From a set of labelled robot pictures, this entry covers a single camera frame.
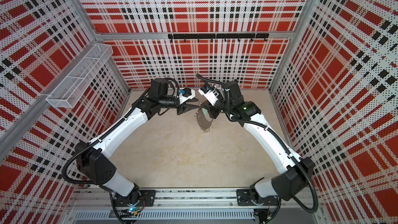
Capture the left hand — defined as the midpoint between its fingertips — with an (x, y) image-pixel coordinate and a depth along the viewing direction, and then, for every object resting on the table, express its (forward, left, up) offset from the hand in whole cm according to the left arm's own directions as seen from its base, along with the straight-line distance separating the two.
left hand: (197, 103), depth 73 cm
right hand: (-2, -3, +1) cm, 4 cm away
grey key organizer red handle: (-5, -4, -11) cm, 13 cm away
